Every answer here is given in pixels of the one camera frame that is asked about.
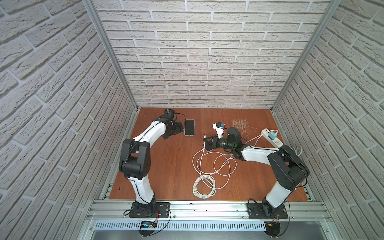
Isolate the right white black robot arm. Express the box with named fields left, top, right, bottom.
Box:
left=204, top=128, right=310, bottom=217

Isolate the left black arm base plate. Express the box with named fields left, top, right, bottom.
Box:
left=129, top=202, right=171, bottom=219

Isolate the left small circuit board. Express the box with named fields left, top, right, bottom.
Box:
left=140, top=221, right=158, bottom=230

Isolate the white power strip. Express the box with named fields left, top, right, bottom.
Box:
left=261, top=129, right=284, bottom=148

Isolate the black phone pink case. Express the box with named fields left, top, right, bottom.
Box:
left=184, top=119, right=195, bottom=137

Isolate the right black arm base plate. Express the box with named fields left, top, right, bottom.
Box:
left=246, top=199, right=289, bottom=220

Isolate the white power strip cord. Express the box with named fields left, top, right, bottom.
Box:
left=281, top=145, right=304, bottom=158

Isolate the white charging cable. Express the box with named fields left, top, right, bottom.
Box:
left=191, top=134, right=217, bottom=199
left=191, top=129, right=280, bottom=190

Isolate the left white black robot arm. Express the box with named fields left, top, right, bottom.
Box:
left=119, top=109, right=184, bottom=216

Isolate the aluminium front rail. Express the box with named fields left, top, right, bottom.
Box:
left=86, top=200, right=333, bottom=222

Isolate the teal charger adapter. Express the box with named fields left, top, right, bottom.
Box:
left=268, top=131, right=277, bottom=140

